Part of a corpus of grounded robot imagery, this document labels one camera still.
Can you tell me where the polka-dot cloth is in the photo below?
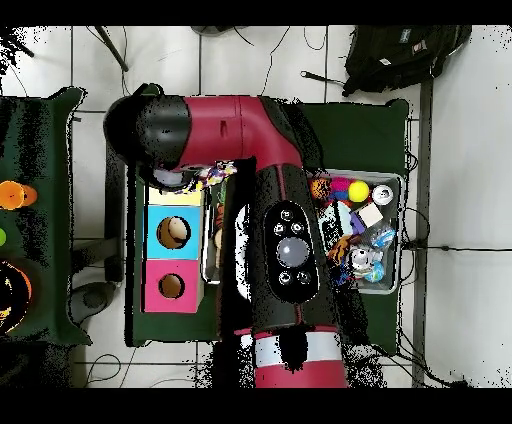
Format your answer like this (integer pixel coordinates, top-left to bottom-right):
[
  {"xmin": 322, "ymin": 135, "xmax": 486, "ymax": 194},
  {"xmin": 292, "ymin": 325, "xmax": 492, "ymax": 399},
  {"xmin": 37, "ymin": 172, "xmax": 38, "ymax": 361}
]
[{"xmin": 195, "ymin": 159, "xmax": 240, "ymax": 190}]

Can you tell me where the wooden box with three holes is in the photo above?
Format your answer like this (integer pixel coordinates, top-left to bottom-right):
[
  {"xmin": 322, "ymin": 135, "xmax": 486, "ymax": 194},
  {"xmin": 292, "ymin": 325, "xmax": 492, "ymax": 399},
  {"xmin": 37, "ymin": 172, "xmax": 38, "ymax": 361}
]
[{"xmin": 143, "ymin": 183, "xmax": 208, "ymax": 315}]

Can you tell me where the clear mesh bin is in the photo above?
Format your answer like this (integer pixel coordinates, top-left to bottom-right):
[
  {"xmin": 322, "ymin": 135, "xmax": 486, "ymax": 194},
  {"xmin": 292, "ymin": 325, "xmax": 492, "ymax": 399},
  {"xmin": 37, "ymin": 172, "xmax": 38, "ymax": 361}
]
[{"xmin": 199, "ymin": 163, "xmax": 406, "ymax": 296}]

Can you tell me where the small orange basketball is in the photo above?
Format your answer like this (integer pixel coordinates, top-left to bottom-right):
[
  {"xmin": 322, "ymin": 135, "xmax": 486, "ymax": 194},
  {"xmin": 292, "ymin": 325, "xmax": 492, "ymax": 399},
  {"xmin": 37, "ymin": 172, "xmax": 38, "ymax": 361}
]
[{"xmin": 310, "ymin": 177, "xmax": 333, "ymax": 201}]

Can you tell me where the mint green cloth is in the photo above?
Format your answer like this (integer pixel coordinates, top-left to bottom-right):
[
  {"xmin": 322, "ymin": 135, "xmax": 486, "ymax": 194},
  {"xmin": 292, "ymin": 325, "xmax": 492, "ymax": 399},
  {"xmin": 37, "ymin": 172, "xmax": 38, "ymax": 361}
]
[{"xmin": 323, "ymin": 201, "xmax": 354, "ymax": 245}]

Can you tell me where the pink spiky ball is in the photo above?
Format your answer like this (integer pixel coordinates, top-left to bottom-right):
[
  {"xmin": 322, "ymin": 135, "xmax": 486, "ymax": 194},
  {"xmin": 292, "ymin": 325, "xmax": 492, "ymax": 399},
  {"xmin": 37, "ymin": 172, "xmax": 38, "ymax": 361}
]
[{"xmin": 331, "ymin": 176, "xmax": 355, "ymax": 201}]

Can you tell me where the silver drink can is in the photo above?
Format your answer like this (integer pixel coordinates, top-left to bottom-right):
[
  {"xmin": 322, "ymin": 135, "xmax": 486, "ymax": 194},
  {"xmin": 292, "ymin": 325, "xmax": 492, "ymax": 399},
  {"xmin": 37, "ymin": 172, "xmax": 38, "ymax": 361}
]
[{"xmin": 347, "ymin": 247, "xmax": 377, "ymax": 277}]

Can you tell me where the grey round base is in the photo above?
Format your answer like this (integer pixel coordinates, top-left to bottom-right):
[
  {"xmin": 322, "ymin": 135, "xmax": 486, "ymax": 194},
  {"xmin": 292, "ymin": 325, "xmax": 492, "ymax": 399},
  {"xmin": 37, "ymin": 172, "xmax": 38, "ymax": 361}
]
[{"xmin": 70, "ymin": 281, "xmax": 117, "ymax": 325}]

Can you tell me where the person's foot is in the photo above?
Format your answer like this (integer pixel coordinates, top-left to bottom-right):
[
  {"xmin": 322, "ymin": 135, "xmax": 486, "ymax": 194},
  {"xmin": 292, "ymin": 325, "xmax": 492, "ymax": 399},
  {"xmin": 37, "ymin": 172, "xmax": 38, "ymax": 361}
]
[{"xmin": 191, "ymin": 25, "xmax": 233, "ymax": 37}]

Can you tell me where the dark green side tablecloth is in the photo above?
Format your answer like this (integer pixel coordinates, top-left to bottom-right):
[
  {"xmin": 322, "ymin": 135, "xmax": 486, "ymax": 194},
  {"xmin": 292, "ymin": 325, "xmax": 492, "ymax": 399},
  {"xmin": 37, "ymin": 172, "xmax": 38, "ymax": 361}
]
[{"xmin": 0, "ymin": 86, "xmax": 91, "ymax": 345}]

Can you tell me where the black backpack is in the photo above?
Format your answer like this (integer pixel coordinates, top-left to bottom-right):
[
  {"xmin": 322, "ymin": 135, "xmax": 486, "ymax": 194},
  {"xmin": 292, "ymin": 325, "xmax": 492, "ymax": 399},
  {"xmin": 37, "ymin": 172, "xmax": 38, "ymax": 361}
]
[{"xmin": 342, "ymin": 25, "xmax": 473, "ymax": 97}]

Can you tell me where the black tripod leg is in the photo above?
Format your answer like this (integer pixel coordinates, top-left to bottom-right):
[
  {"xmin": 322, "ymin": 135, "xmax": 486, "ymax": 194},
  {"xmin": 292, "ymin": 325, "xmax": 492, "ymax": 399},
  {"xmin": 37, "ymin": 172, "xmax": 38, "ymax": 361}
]
[{"xmin": 94, "ymin": 25, "xmax": 129, "ymax": 73}]

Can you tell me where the orange plastic cup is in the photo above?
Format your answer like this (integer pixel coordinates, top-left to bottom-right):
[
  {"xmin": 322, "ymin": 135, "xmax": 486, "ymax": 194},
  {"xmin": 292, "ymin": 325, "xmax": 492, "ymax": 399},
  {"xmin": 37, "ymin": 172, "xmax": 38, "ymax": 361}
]
[{"xmin": 0, "ymin": 180, "xmax": 38, "ymax": 212}]

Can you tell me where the orange plastic bowl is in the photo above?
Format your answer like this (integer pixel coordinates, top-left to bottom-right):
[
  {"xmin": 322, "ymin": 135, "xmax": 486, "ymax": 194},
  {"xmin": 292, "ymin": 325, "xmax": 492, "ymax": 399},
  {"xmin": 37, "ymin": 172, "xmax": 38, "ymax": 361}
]
[{"xmin": 0, "ymin": 259, "xmax": 33, "ymax": 336}]

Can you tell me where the black cable with plug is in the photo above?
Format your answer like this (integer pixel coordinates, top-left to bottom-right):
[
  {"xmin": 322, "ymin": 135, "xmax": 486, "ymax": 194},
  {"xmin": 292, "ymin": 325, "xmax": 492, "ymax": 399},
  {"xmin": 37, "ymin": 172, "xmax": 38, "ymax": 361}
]
[{"xmin": 300, "ymin": 70, "xmax": 347, "ymax": 88}]

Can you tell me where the thin black floor cable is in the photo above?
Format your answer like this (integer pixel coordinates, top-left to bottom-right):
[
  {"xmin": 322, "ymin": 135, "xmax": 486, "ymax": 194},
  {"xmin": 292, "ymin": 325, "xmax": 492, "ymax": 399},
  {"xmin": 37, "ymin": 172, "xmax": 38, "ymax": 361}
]
[{"xmin": 255, "ymin": 25, "xmax": 293, "ymax": 97}]

